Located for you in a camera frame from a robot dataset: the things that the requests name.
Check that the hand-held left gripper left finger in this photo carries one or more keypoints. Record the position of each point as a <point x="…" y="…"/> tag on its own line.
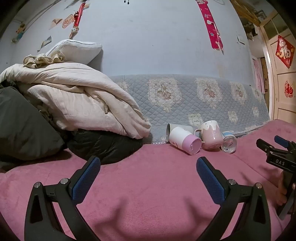
<point x="85" y="178"/>

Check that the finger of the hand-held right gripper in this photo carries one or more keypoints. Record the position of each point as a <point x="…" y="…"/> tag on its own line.
<point x="282" y="141"/>
<point x="266" y="145"/>

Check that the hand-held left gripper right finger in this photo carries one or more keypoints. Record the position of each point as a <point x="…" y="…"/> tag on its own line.
<point x="211" y="183"/>

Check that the white and pink cup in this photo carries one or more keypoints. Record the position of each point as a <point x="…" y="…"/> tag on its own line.
<point x="185" y="141"/>

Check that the clear glass cup blue band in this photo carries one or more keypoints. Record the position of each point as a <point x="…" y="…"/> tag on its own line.
<point x="229" y="143"/>

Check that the grey and white cup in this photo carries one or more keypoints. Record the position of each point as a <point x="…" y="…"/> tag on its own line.
<point x="179" y="128"/>

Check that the person's right hand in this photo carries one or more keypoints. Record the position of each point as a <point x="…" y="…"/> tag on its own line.
<point x="282" y="187"/>

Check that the black puffer jacket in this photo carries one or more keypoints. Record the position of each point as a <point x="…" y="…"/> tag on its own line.
<point x="104" y="143"/>

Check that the pink mug with white drip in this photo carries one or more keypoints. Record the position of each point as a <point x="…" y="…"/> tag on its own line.
<point x="211" y="136"/>

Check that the red paper cutout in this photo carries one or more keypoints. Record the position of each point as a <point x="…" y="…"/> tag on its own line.
<point x="289" y="89"/>

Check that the pink bed sheet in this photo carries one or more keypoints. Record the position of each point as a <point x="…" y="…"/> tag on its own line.
<point x="150" y="185"/>

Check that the cream wooden door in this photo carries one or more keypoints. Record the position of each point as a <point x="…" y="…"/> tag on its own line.
<point x="281" y="74"/>

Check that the pink hanging cloth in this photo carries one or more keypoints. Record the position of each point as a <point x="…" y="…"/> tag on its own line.
<point x="258" y="74"/>

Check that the dark green blanket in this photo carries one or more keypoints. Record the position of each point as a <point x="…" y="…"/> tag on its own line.
<point x="20" y="129"/>

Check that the cream duvet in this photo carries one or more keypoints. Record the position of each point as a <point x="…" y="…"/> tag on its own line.
<point x="76" y="97"/>

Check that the blue quilted floral cover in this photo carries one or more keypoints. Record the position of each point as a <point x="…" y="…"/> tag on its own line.
<point x="185" y="97"/>

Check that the red diamond paper decoration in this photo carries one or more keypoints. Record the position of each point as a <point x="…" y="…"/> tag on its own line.
<point x="285" y="51"/>

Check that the beige crumpled cloth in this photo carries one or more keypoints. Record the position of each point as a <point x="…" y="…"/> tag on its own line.
<point x="41" y="60"/>

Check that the white pillow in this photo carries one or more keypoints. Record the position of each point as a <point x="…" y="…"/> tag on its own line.
<point x="76" y="49"/>

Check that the red hanging tassel ornament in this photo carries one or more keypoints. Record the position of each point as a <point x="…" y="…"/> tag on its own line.
<point x="77" y="16"/>

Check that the white wall switch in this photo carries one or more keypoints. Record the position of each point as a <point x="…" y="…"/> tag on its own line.
<point x="241" y="39"/>

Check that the pink hanging wall banner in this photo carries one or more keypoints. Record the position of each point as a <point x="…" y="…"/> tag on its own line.
<point x="211" y="25"/>

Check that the small card wall sticker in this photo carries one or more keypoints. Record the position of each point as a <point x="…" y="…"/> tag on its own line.
<point x="45" y="42"/>

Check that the pink fan wall sticker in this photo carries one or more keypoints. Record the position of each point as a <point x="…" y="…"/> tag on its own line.
<point x="68" y="21"/>

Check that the beige fan wall sticker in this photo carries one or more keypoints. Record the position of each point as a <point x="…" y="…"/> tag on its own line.
<point x="55" y="23"/>

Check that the cartoon figure wall sticker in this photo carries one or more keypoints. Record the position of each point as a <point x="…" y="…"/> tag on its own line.
<point x="19" y="32"/>

